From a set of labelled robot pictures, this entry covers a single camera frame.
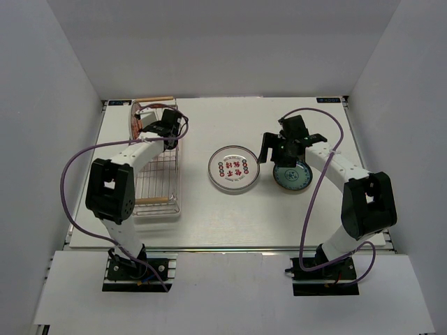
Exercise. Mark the white plate green red rim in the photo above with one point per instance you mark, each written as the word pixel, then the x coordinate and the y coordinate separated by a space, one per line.
pixel 233 191

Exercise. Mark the wire dish rack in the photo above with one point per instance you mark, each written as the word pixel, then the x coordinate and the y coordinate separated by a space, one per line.
pixel 158 181

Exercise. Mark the white drip tray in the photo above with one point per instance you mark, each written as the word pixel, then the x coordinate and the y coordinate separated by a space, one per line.
pixel 163 210

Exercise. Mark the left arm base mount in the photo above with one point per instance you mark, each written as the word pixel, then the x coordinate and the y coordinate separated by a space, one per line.
pixel 125 275

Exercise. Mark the blue table label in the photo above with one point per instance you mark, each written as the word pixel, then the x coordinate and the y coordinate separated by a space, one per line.
pixel 119 102
pixel 328 100

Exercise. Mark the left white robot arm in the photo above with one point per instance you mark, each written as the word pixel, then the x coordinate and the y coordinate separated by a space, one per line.
pixel 111 186

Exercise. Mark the teal blue patterned plate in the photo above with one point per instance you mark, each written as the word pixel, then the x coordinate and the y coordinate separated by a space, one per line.
pixel 295 178

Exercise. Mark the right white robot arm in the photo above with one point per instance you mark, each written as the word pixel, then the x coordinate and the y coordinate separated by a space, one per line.
pixel 368 205

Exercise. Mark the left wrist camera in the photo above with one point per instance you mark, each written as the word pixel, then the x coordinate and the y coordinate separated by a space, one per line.
pixel 145 117

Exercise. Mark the right blue table label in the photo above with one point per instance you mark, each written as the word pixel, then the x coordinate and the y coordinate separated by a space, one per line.
pixel 328 100

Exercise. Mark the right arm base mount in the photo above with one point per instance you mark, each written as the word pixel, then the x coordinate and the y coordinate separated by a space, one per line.
pixel 330 281

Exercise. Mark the white plate red characters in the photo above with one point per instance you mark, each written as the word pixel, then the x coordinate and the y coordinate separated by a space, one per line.
pixel 233 166
pixel 134 132

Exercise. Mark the left blue table label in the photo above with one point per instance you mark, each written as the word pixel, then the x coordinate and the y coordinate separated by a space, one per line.
pixel 119 102

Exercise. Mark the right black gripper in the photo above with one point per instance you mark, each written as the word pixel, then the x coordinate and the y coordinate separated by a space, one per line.
pixel 271 140

